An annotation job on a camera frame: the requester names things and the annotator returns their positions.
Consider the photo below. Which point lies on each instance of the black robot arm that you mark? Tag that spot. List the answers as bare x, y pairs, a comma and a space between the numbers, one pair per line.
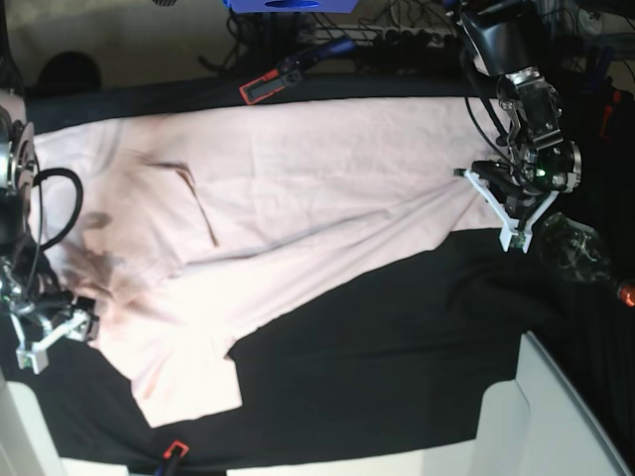
30, 289

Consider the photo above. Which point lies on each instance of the clear glass bottle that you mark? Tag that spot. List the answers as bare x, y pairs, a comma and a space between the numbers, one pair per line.
576, 252

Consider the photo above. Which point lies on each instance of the black round stool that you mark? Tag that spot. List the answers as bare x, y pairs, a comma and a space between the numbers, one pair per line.
70, 73

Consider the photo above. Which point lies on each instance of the pink T-shirt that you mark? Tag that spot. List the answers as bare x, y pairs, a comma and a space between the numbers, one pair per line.
197, 229

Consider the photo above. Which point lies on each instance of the black table cloth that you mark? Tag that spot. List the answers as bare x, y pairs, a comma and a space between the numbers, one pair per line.
397, 359

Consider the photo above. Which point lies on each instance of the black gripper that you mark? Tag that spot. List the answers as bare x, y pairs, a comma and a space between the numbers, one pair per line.
509, 200
50, 311

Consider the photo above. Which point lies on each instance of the blue plastic mount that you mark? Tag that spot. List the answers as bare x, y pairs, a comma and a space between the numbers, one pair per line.
301, 6

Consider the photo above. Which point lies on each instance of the red and black clamp tool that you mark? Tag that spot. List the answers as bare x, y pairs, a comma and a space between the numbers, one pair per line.
599, 84

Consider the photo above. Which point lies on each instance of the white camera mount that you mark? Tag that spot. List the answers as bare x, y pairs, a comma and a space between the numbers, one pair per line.
34, 344
514, 235

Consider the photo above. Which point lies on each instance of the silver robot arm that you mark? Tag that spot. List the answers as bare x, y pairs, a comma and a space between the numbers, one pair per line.
506, 40

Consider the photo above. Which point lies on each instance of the red and blue clamp tool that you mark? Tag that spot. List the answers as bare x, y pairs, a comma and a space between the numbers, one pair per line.
290, 71

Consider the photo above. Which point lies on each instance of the red clamp at table front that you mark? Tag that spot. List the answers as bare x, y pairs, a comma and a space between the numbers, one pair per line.
172, 459

